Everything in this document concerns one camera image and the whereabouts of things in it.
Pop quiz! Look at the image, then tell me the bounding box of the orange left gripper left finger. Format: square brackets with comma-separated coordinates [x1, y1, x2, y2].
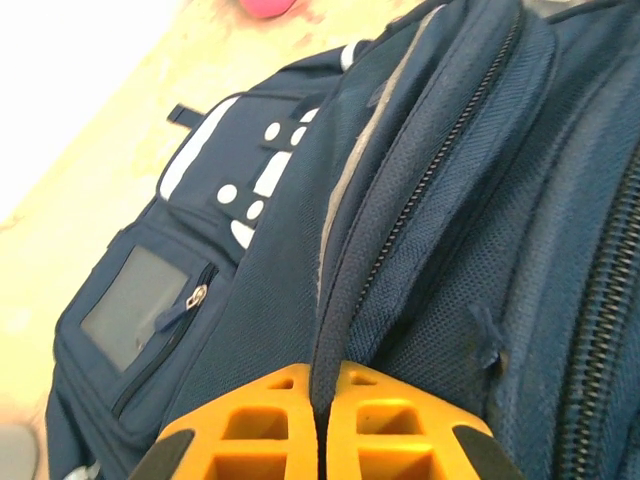
[128, 363, 319, 480]

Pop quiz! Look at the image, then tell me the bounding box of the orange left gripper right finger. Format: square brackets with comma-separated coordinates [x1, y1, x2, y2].
[327, 360, 526, 480]

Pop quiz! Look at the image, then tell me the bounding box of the navy blue school backpack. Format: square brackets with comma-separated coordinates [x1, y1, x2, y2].
[44, 0, 640, 480]

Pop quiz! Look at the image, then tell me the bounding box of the pink plush doll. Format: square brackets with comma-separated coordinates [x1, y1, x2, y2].
[238, 0, 296, 20]

